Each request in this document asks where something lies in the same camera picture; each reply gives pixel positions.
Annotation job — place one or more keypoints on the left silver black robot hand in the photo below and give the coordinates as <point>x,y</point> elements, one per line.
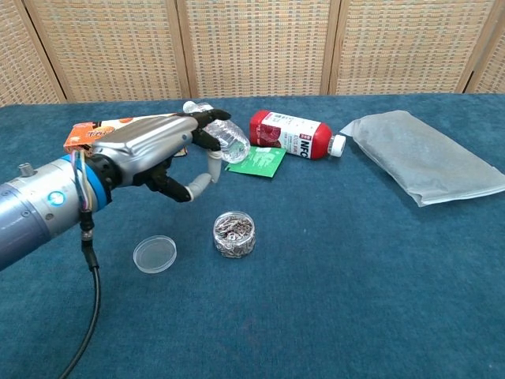
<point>146,146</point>

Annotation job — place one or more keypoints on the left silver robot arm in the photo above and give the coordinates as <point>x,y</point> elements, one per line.
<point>35,205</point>

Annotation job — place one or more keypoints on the clear round plastic lid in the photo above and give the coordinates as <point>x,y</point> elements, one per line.
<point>154,254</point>

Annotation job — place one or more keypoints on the orange biscuit box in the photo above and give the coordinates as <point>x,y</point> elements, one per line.
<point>84,136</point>

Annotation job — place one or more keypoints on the clear plastic water bottle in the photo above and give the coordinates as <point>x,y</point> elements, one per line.
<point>233,142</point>

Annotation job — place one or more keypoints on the green sachet packet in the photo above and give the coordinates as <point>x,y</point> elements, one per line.
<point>258,163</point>

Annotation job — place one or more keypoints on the clear jar of paperclips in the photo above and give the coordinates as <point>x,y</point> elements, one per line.
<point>234,235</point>

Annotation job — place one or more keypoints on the woven bamboo folding screen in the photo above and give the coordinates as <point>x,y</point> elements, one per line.
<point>252,47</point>

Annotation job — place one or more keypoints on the red juice bottle white cap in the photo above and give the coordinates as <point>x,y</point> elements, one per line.
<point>292,134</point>

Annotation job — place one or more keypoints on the grey translucent plastic pouch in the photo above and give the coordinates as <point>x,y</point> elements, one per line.
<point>414,158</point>

